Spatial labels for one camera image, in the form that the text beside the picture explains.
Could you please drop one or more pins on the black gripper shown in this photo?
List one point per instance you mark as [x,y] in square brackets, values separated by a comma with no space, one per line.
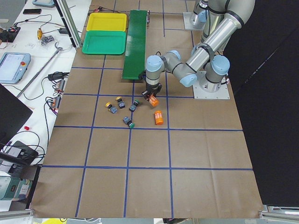
[153,89]

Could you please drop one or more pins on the orange cylinder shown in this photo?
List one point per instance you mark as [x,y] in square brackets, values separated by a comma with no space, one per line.
[153,101]
[158,118]

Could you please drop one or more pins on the green plastic tray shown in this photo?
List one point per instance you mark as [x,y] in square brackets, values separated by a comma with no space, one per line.
[98,42]

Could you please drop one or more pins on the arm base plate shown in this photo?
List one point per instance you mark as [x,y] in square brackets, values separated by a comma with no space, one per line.
[203,89]
[193,21]

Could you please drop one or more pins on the aluminium frame post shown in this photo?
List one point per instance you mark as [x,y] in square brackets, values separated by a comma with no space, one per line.
[65,15]

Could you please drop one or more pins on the yellow push button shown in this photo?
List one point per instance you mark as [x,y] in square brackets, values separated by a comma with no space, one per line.
[111,108]
[121,103]

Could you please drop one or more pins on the green conveyor belt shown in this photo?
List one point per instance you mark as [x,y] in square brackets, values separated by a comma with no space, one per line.
[136,45]

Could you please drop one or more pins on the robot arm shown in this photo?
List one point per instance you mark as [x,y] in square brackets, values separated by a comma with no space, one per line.
[224,17]

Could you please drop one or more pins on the blue teach pendant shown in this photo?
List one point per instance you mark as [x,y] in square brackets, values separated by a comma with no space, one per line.
[13,65]

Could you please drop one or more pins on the yellow push button lower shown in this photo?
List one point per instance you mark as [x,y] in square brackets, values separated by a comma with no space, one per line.
[111,108]

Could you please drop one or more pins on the green push button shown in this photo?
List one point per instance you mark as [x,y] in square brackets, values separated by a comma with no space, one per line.
[128,121]
[134,106]

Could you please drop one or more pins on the black smartphone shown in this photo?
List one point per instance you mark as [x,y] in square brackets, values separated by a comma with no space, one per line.
[32,11]

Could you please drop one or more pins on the yellow push button upper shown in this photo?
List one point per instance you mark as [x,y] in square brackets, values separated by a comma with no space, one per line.
[121,103]

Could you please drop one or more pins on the black monitor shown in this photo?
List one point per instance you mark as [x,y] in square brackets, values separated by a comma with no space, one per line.
[13,115]

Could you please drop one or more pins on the yellow plastic tray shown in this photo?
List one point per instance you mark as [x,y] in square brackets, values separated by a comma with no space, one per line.
[107,22]

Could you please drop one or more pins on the black power adapter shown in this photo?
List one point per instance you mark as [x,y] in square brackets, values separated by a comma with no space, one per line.
[63,31]

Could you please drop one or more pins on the metal claw rod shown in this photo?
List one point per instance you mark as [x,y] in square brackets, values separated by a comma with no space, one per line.
[58,49]

